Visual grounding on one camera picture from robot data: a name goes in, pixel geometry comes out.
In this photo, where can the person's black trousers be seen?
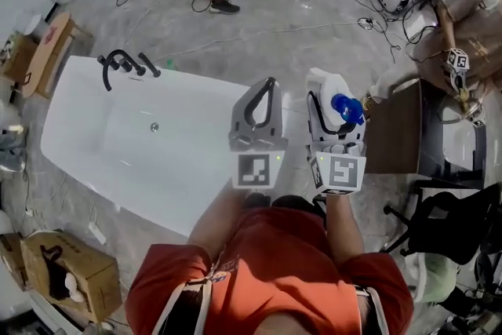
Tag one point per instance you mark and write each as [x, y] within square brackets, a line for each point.
[298, 206]

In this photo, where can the small cardboard box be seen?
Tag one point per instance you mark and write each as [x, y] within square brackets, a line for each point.
[19, 59]

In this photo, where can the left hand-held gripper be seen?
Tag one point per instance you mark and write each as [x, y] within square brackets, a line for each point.
[255, 170]

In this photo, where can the grey cloth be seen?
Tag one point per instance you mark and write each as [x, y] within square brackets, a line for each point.
[12, 141]

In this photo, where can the white spray bottle blue nozzle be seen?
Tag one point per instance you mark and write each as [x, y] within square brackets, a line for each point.
[345, 108]

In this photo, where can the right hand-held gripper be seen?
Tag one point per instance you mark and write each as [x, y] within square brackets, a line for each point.
[341, 170]

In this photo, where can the person's orange shirt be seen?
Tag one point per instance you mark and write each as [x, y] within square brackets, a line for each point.
[282, 270]

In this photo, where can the small white power strip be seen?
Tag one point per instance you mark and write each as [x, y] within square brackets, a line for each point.
[366, 23]

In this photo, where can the large open cardboard box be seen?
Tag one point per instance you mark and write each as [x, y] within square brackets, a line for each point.
[90, 274]

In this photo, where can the dark rounded object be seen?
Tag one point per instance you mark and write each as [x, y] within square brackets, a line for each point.
[154, 126]

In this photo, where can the black office chair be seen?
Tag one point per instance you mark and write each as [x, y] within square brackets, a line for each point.
[451, 223]

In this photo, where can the gold faucet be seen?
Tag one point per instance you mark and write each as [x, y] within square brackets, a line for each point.
[466, 100]

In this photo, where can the person's left forearm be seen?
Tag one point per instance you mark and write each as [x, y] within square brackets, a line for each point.
[215, 219]

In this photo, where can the another person's forearm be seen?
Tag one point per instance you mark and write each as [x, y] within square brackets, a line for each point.
[447, 27]

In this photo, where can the white bathtub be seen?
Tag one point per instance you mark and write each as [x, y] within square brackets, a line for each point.
[137, 168]

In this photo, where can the light green bag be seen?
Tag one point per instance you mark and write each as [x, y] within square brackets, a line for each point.
[439, 274]

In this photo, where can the person's right forearm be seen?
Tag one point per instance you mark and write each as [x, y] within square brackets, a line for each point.
[345, 227]

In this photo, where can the black hand shower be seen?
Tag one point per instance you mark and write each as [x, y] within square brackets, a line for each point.
[150, 64]

